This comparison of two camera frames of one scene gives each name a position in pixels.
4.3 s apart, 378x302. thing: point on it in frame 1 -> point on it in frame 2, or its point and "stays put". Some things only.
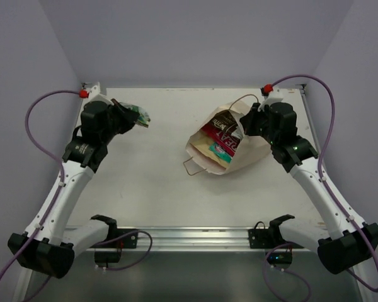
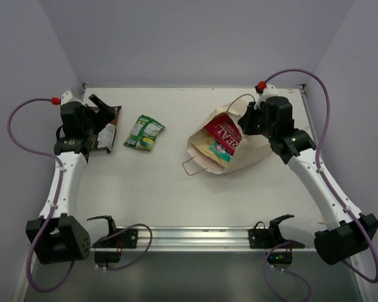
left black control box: x=107 y=257 stays put
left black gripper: x=123 y=116 -> x=94 y=115
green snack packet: x=143 y=118 -> x=143 y=133
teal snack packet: x=217 y=151 stays put
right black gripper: x=249 y=119 stays put
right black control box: x=280 y=257 stays put
